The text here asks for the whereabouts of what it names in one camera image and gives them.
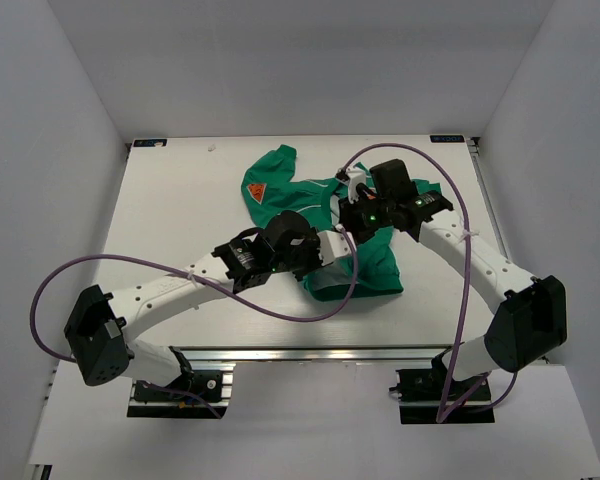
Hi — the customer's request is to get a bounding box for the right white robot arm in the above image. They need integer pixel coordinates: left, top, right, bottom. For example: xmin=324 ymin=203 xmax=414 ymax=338
xmin=336 ymin=159 xmax=567 ymax=399

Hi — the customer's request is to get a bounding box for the blue table label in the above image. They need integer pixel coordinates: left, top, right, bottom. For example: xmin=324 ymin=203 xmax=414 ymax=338
xmin=132 ymin=139 xmax=167 ymax=148
xmin=429 ymin=134 xmax=465 ymax=143

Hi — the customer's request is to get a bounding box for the right blue table label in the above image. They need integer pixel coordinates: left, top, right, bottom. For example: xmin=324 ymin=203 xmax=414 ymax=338
xmin=429 ymin=134 xmax=465 ymax=143

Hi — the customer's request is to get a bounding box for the left blue table label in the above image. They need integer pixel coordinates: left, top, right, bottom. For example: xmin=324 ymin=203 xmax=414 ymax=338
xmin=132 ymin=139 xmax=167 ymax=148

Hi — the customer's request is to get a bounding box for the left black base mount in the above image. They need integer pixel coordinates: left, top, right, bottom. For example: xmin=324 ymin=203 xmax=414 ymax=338
xmin=127 ymin=367 xmax=233 ymax=420

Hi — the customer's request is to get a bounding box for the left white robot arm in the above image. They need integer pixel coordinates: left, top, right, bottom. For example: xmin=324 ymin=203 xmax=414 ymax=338
xmin=65 ymin=211 xmax=328 ymax=399

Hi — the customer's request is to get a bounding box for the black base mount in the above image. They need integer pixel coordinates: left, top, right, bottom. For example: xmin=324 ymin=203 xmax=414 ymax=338
xmin=388 ymin=368 xmax=495 ymax=425
xmin=127 ymin=367 xmax=233 ymax=420

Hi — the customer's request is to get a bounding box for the green jacket with white lining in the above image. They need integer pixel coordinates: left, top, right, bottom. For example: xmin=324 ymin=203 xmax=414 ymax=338
xmin=241 ymin=144 xmax=444 ymax=305

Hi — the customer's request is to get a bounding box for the aluminium table front rail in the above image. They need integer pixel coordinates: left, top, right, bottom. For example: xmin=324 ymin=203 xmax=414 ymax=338
xmin=179 ymin=345 xmax=445 ymax=362

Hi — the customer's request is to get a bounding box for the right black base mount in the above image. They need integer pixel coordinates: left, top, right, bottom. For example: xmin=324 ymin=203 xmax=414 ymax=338
xmin=388 ymin=368 xmax=495 ymax=425

